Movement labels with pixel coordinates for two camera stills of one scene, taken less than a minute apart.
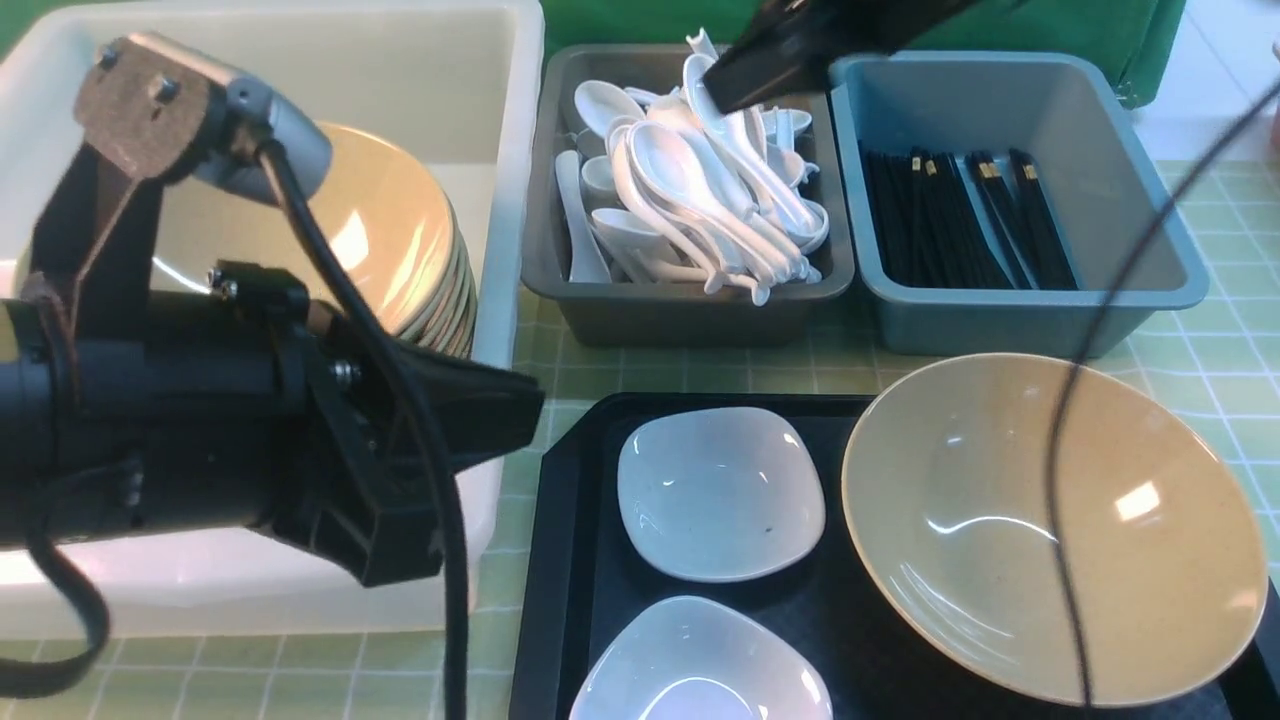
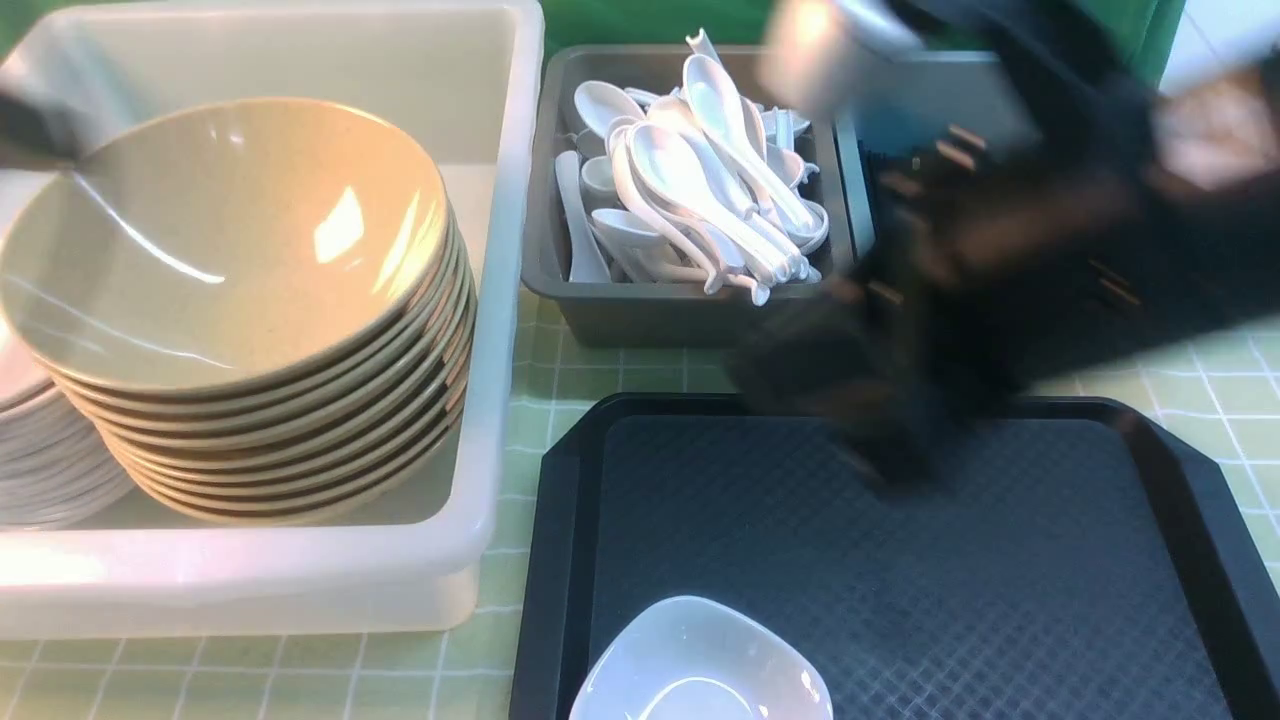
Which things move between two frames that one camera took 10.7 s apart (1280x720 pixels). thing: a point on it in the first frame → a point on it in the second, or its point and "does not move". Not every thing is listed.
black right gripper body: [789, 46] → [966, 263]
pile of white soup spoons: [665, 187] does not move
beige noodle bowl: [1165, 551] → [242, 243]
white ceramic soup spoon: [672, 176] does not move
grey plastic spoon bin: [618, 314] does not move
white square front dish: [698, 658] does not move
